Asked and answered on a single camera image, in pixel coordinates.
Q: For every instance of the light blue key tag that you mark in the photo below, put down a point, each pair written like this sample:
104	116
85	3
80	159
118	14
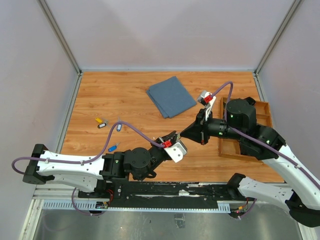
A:
119	128

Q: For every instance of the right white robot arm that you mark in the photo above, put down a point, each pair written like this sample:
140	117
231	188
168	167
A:
301	198

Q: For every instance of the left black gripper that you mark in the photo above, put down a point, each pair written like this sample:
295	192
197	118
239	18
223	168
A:
172	137

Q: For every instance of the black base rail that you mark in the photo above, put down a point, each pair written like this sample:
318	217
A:
163	196

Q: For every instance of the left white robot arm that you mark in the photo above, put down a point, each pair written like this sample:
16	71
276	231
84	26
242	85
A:
84	172

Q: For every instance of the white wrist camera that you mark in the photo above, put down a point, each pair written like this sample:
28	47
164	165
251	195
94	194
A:
177	151
207	100

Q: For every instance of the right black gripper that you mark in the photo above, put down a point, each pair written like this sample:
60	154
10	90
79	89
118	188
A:
198	131

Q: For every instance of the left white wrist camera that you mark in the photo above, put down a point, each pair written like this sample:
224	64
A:
177	151

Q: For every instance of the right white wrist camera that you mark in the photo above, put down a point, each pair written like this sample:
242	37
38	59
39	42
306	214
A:
207	100

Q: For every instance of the folded blue cloth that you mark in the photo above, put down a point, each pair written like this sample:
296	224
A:
170	97

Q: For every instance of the wooden compartment tray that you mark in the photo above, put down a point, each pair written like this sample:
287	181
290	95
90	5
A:
230	148

